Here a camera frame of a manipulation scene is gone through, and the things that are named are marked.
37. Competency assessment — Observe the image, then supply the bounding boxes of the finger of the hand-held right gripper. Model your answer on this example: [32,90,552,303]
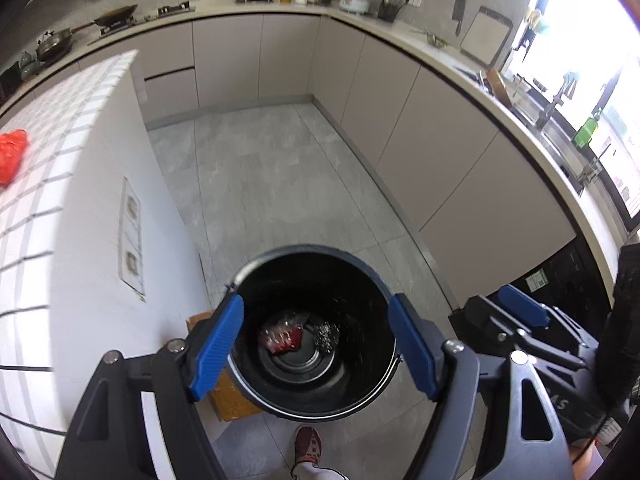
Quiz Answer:
[499,284,602,376]
[448,295,588,373]

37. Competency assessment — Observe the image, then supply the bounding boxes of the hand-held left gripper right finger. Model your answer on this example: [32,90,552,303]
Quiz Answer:
[387,292,573,480]

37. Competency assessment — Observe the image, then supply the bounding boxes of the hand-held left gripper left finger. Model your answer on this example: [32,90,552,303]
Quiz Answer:
[55,294,246,480]

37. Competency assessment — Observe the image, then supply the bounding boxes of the black round trash bin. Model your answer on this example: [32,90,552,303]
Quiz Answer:
[227,244,402,421]

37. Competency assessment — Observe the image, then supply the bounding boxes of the red plastic bag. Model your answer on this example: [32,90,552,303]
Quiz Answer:
[0,129,30,187]

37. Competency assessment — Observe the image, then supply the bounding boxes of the black built-in appliance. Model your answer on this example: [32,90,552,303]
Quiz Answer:
[492,236,622,322]

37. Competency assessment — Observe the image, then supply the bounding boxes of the brown cardboard box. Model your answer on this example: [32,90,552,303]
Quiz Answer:
[186,311,266,423]

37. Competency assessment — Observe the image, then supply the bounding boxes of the red plastic wrapper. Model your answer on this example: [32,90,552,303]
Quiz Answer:
[258,311,308,356]

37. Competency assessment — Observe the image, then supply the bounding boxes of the crumpled silver foil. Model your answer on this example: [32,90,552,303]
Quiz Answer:
[314,323,343,356]

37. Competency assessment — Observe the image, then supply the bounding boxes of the white socket panel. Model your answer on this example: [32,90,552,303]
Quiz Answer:
[117,176,147,302]

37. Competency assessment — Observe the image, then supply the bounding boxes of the brown patterned shoe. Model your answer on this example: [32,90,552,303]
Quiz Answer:
[292,425,323,466]

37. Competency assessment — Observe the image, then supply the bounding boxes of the white tiled kitchen island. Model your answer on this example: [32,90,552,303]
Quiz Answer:
[0,50,217,480]

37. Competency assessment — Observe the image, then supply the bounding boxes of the person's white trouser leg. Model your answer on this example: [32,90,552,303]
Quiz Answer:
[290,460,351,480]

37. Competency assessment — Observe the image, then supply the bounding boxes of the green dish soap bottle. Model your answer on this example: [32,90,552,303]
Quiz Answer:
[574,117,600,151]

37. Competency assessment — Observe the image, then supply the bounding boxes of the black kitchen faucet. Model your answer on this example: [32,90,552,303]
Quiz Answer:
[534,72,576,131]

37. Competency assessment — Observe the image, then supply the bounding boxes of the brown wooden board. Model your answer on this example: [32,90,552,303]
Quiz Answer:
[485,67,517,107]

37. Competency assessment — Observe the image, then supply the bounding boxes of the white cutting board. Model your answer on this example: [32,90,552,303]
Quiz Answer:
[460,6,514,69]

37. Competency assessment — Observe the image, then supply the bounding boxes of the kitchen window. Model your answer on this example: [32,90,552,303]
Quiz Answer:
[510,0,640,233]

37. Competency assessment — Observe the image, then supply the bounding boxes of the beige kitchen counter cabinets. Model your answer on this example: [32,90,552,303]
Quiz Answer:
[0,0,623,311]

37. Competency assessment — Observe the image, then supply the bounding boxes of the black utensil holder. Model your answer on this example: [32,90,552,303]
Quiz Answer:
[377,0,408,23]

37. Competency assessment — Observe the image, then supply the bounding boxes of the steel pot with lid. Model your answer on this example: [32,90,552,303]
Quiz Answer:
[35,30,76,63]

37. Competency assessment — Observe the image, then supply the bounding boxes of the black wok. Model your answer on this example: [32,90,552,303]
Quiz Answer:
[70,4,139,31]

